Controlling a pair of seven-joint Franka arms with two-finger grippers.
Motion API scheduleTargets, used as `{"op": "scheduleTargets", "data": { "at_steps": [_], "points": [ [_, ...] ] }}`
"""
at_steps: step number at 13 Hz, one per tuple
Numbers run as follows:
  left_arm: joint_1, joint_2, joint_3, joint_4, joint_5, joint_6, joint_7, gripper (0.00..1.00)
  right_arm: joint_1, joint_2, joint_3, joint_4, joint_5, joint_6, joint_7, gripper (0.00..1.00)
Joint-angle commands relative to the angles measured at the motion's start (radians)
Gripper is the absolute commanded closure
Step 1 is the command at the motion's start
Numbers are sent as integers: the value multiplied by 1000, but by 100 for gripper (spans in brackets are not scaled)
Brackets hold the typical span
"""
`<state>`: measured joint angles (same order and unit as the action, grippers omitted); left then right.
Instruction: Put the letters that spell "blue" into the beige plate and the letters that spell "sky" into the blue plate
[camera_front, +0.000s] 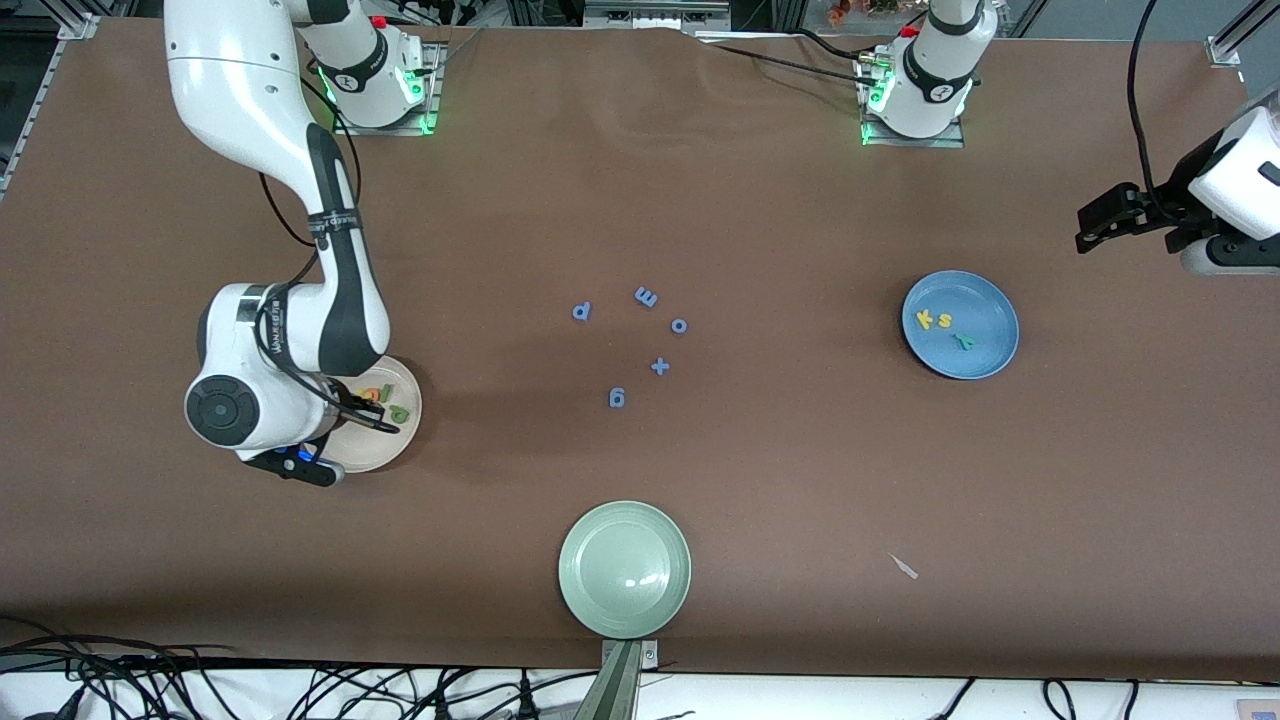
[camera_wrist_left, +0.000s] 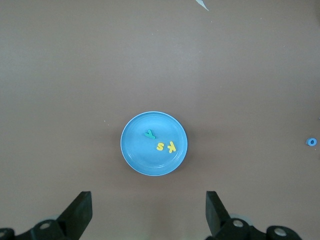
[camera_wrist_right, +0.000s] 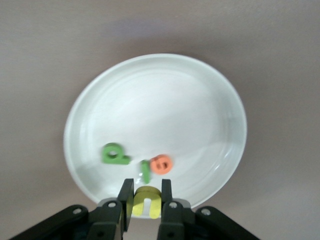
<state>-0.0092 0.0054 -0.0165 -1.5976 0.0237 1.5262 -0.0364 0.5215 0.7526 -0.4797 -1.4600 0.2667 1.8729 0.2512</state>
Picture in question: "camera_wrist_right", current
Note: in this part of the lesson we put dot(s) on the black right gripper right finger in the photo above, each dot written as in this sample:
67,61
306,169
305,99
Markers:
167,192

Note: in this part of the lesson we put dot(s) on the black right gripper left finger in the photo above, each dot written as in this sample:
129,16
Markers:
125,190

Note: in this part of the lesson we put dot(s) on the yellow foam letter u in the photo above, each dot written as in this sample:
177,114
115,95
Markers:
147,193

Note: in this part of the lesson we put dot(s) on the green foam letter l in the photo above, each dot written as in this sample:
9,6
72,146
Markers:
145,172

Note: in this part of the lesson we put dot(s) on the orange foam letter e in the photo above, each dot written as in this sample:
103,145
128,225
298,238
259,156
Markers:
155,162

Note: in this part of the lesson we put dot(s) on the green foam letter d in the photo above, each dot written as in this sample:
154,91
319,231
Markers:
107,157

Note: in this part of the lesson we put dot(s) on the beige round plate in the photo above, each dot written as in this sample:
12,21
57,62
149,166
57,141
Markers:
162,112

